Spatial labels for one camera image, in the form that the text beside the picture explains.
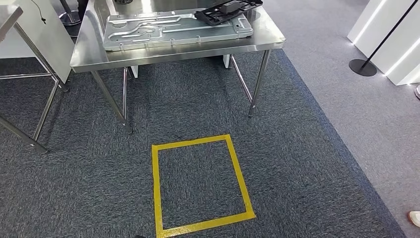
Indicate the silver stanchion post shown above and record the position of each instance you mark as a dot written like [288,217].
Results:
[417,92]
[69,17]

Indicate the person's white shoe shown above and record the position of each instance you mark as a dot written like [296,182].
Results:
[415,218]

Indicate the black stanchion post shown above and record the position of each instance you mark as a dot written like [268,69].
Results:
[362,67]

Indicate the black plastic bracket part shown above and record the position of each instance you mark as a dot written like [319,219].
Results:
[226,13]

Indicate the stamped metal plate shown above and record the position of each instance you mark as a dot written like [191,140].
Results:
[177,31]

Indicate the stainless steel workbench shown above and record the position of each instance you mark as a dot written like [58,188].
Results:
[39,59]
[177,56]

